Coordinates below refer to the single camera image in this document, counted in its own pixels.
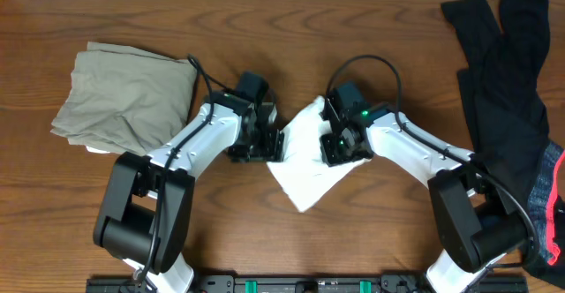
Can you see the white t-shirt with logo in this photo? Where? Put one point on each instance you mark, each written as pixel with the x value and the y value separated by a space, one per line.
pixel 301 172

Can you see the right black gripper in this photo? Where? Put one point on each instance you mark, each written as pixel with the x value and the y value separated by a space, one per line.
pixel 329 154

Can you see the small white cloth under garment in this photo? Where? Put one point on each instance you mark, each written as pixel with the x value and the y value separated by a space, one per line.
pixel 96 151

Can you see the black garment with red stripe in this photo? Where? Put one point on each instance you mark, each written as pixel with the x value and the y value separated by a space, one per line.
pixel 506 118

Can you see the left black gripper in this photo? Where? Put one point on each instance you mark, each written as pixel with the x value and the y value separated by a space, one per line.
pixel 273 150

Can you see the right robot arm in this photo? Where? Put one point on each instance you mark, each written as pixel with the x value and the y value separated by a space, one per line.
pixel 478 219

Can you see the folded olive green garment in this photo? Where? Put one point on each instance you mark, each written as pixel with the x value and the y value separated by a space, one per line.
pixel 125 99

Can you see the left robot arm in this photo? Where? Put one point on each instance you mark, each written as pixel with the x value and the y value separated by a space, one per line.
pixel 145 213

